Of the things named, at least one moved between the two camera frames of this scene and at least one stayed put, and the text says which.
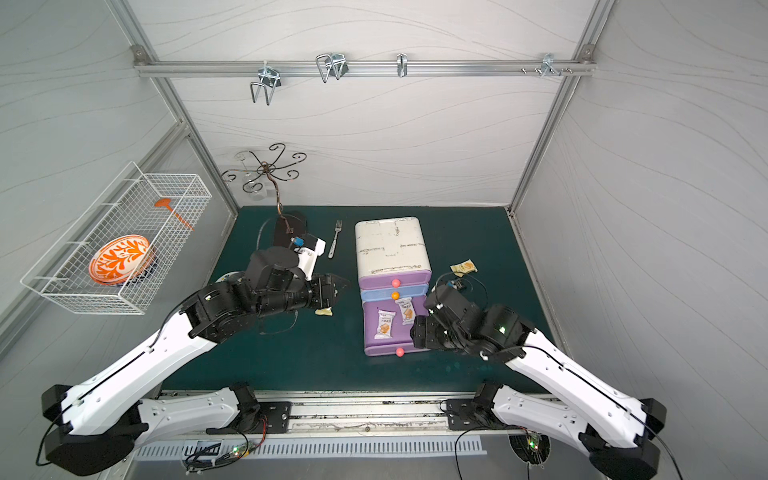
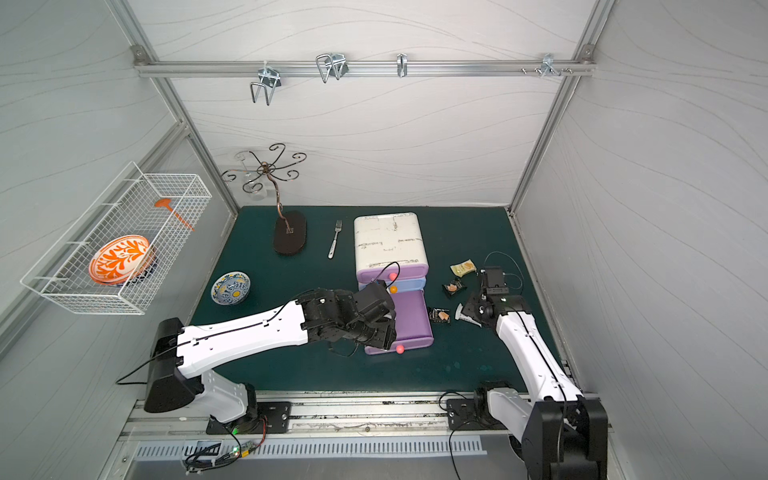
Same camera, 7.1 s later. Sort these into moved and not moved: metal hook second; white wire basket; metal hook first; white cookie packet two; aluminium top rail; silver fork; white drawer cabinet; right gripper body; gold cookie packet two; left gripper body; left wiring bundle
Moved: white cookie packet two; right gripper body; left gripper body
Not moved: silver fork; metal hook first; white drawer cabinet; aluminium top rail; metal hook second; white wire basket; gold cookie packet two; left wiring bundle
